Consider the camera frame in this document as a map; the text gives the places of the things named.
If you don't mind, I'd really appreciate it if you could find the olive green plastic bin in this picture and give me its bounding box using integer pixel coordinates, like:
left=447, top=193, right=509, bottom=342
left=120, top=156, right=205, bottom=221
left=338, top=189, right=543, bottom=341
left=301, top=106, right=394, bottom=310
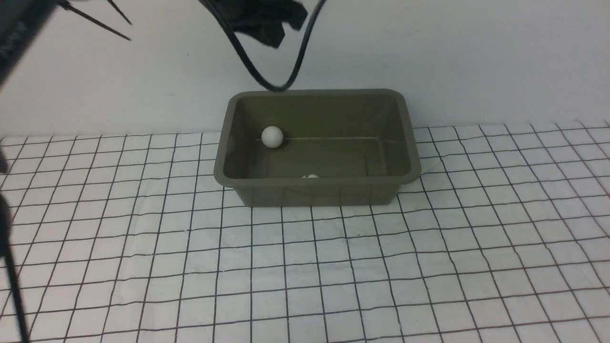
left=214, top=89, right=421, bottom=208

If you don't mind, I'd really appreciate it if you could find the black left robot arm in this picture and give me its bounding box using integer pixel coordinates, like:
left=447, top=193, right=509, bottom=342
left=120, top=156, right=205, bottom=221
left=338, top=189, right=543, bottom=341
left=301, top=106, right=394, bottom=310
left=0, top=0, right=325, bottom=92

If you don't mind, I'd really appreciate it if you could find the white black-grid tablecloth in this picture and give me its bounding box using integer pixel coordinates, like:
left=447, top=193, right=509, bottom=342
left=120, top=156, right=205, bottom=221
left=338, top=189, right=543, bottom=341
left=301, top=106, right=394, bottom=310
left=1, top=123, right=610, bottom=343

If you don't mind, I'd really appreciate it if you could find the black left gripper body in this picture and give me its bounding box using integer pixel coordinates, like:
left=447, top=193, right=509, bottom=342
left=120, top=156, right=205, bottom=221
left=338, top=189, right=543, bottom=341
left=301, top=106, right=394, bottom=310
left=211, top=0, right=308, bottom=48

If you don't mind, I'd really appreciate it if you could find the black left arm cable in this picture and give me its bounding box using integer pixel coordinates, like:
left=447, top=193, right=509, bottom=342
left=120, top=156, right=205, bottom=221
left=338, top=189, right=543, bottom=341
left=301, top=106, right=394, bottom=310
left=199, top=0, right=328, bottom=92

